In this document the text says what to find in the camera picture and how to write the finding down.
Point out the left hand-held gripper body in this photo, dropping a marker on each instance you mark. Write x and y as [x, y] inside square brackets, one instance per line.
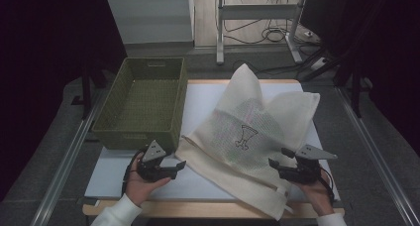
[153, 168]

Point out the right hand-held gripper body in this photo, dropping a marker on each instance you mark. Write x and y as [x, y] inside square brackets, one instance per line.
[303, 171]

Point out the white mesh laundry bag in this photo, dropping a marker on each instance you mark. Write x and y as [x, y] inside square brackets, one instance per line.
[204, 166]

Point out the green woven basket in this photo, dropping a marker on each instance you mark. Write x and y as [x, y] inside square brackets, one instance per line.
[145, 103]

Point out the person's left hand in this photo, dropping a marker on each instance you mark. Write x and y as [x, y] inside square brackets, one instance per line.
[138, 188]

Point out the person's right hand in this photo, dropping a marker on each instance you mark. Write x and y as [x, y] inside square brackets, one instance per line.
[318, 196]

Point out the white table mat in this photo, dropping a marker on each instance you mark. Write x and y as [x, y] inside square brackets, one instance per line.
[204, 103]

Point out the black stand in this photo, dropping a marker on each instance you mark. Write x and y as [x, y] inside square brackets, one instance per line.
[356, 93]
[86, 93]

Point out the white power strip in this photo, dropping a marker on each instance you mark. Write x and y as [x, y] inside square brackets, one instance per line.
[318, 63]

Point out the dark curtain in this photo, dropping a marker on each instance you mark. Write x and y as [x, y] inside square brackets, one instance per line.
[39, 70]
[389, 54]

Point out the white cabinet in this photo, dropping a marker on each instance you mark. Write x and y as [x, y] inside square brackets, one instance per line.
[148, 21]

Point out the aluminium rail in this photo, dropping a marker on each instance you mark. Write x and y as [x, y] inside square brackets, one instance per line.
[66, 163]
[373, 153]

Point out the white metal stand frame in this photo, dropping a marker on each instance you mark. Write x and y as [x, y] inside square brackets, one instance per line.
[257, 12]

